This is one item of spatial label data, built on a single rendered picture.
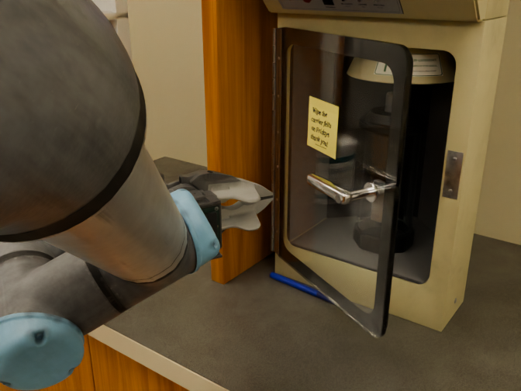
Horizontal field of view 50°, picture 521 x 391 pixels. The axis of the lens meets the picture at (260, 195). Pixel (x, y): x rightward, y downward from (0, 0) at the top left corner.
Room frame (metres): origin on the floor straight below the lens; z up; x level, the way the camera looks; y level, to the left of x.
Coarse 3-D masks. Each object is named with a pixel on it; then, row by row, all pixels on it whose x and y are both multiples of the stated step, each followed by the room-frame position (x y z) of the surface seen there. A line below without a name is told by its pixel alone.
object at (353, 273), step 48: (288, 48) 0.88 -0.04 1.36; (336, 48) 0.77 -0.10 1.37; (384, 48) 0.68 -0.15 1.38; (288, 96) 0.88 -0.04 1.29; (336, 96) 0.76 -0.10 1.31; (384, 96) 0.68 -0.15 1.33; (288, 144) 0.87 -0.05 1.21; (336, 144) 0.76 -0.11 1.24; (384, 144) 0.67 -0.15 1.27; (288, 192) 0.87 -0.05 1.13; (384, 192) 0.66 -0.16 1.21; (288, 240) 0.87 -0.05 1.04; (336, 240) 0.75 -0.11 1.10; (384, 240) 0.65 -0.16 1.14; (336, 288) 0.74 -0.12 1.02; (384, 288) 0.65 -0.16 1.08
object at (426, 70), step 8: (408, 48) 0.84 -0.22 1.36; (416, 48) 0.84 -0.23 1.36; (416, 56) 0.83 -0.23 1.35; (424, 56) 0.83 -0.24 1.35; (432, 56) 0.83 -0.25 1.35; (440, 56) 0.84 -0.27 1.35; (448, 56) 0.85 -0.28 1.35; (416, 64) 0.83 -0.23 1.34; (424, 64) 0.83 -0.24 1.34; (432, 64) 0.83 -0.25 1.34; (440, 64) 0.83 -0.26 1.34; (448, 64) 0.84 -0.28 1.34; (416, 72) 0.82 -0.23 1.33; (424, 72) 0.82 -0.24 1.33; (432, 72) 0.82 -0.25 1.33; (440, 72) 0.83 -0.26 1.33; (448, 72) 0.84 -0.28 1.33; (416, 80) 0.82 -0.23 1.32; (424, 80) 0.82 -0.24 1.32; (432, 80) 0.82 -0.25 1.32; (440, 80) 0.82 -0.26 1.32; (448, 80) 0.83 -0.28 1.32
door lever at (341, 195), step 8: (312, 176) 0.72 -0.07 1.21; (320, 176) 0.72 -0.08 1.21; (312, 184) 0.72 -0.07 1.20; (320, 184) 0.70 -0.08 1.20; (328, 184) 0.69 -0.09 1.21; (368, 184) 0.69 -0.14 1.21; (328, 192) 0.68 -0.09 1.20; (336, 192) 0.67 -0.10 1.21; (344, 192) 0.66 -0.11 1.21; (352, 192) 0.67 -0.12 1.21; (360, 192) 0.67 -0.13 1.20; (368, 192) 0.68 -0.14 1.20; (376, 192) 0.67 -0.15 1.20; (336, 200) 0.66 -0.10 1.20; (344, 200) 0.66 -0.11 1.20; (368, 200) 0.68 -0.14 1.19
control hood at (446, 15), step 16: (272, 0) 0.88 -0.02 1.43; (400, 0) 0.76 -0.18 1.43; (416, 0) 0.74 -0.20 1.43; (432, 0) 0.73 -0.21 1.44; (448, 0) 0.72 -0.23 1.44; (464, 0) 0.71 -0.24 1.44; (480, 0) 0.71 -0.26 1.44; (368, 16) 0.81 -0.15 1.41; (384, 16) 0.80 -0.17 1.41; (400, 16) 0.78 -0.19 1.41; (416, 16) 0.77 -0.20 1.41; (432, 16) 0.75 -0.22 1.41; (448, 16) 0.74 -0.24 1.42; (464, 16) 0.73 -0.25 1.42; (480, 16) 0.72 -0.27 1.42
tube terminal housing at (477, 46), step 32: (352, 32) 0.85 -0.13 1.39; (384, 32) 0.82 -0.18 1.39; (416, 32) 0.79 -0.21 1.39; (448, 32) 0.77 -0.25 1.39; (480, 32) 0.74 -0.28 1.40; (480, 64) 0.75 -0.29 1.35; (480, 96) 0.76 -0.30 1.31; (448, 128) 0.76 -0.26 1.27; (480, 128) 0.78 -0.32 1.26; (480, 160) 0.81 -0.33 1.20; (448, 224) 0.75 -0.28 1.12; (448, 256) 0.74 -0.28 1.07; (416, 288) 0.77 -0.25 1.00; (448, 288) 0.75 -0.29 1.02; (416, 320) 0.77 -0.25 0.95; (448, 320) 0.77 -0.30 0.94
